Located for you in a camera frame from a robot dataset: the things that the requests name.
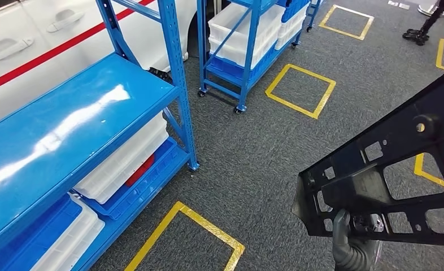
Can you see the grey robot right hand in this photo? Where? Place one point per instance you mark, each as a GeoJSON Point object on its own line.
{"type": "Point", "coordinates": [341, 228]}

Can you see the black plastic bracket part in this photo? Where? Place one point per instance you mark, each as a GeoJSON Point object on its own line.
{"type": "Point", "coordinates": [394, 123]}

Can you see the large blue shelf rack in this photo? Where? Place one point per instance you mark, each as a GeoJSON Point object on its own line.
{"type": "Point", "coordinates": [57, 112]}

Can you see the yellow floor tape square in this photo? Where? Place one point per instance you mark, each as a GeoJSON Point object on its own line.
{"type": "Point", "coordinates": [210, 225]}

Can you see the blue wheeled cart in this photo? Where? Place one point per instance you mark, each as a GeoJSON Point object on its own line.
{"type": "Point", "coordinates": [249, 56]}
{"type": "Point", "coordinates": [314, 15]}

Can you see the large white plastic bin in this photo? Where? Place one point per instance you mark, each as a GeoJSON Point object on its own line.
{"type": "Point", "coordinates": [270, 22]}
{"type": "Point", "coordinates": [268, 46]}

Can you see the small white plastic bin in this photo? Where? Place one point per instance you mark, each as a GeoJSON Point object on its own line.
{"type": "Point", "coordinates": [295, 24]}
{"type": "Point", "coordinates": [287, 39]}

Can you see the blue plastic bin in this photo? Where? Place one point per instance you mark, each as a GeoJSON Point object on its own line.
{"type": "Point", "coordinates": [225, 67]}
{"type": "Point", "coordinates": [147, 190]}
{"type": "Point", "coordinates": [27, 243]}
{"type": "Point", "coordinates": [293, 9]}

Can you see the person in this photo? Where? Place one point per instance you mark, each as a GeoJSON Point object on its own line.
{"type": "Point", "coordinates": [416, 36]}

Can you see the red plastic item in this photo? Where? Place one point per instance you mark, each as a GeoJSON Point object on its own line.
{"type": "Point", "coordinates": [139, 172]}

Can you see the chrome round stand base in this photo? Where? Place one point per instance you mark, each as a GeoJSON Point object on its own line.
{"type": "Point", "coordinates": [431, 7]}

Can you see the white car with red stripe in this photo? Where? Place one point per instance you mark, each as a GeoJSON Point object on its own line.
{"type": "Point", "coordinates": [20, 22]}

